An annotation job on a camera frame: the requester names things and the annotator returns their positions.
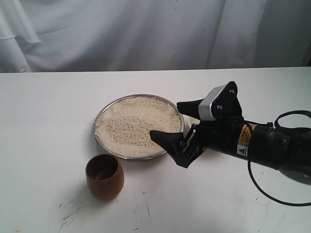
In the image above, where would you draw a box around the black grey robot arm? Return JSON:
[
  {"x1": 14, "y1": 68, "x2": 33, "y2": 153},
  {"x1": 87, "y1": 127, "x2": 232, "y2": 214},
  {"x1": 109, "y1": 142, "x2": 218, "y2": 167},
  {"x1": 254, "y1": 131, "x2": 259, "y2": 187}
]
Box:
[{"x1": 150, "y1": 81, "x2": 311, "y2": 183}]

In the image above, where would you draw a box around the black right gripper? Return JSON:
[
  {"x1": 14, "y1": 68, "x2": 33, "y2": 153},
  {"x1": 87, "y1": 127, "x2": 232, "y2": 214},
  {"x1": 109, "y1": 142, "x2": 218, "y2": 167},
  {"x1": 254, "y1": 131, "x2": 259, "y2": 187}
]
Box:
[{"x1": 150, "y1": 81, "x2": 253, "y2": 168}]

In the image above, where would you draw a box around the round metal rice tray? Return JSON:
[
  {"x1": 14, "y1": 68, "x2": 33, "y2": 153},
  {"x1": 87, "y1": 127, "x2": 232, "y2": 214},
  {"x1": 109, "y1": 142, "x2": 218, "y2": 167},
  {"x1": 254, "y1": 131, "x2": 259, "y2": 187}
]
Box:
[{"x1": 93, "y1": 94, "x2": 185, "y2": 161}]

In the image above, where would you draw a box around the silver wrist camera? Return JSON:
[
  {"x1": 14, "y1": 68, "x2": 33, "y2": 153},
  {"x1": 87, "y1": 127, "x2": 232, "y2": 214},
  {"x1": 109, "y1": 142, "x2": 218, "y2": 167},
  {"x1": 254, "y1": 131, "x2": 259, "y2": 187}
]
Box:
[{"x1": 198, "y1": 85, "x2": 225, "y2": 121}]

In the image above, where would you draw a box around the brown wooden cup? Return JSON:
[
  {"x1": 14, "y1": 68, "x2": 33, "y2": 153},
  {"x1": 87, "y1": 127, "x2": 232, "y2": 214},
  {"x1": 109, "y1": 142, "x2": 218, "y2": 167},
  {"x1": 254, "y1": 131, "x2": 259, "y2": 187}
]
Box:
[{"x1": 85, "y1": 154, "x2": 124, "y2": 200}]

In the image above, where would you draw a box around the white bowl of rice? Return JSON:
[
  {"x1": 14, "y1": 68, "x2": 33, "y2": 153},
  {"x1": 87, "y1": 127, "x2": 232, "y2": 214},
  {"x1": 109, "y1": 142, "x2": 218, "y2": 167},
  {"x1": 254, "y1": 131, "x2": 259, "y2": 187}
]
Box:
[{"x1": 187, "y1": 116, "x2": 200, "y2": 127}]

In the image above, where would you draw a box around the white backdrop curtain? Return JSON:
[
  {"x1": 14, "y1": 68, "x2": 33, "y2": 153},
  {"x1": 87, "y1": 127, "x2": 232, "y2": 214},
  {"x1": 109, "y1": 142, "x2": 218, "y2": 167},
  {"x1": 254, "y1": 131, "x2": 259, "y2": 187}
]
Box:
[{"x1": 0, "y1": 0, "x2": 311, "y2": 72}]

